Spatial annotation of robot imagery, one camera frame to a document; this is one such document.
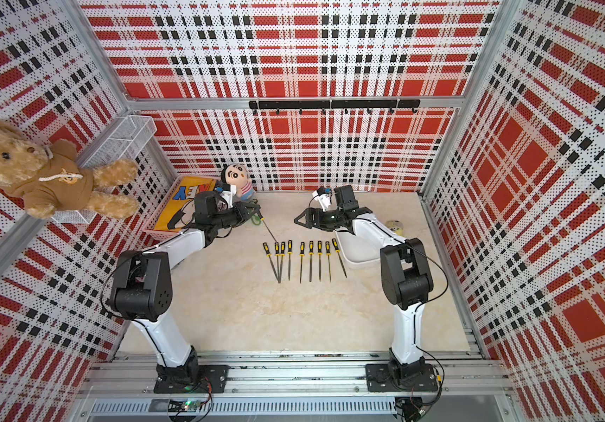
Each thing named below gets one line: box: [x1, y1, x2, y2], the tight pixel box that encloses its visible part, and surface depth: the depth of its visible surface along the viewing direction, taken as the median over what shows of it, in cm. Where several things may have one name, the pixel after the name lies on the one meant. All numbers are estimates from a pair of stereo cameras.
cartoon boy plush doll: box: [220, 163, 255, 201], surface depth 112 cm
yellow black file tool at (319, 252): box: [317, 240, 323, 283], surface depth 103 cm
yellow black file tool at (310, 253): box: [308, 240, 314, 283], surface depth 103 cm
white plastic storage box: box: [334, 218, 401, 270], surface depth 68 cm
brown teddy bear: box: [0, 122, 141, 220], surface depth 57 cm
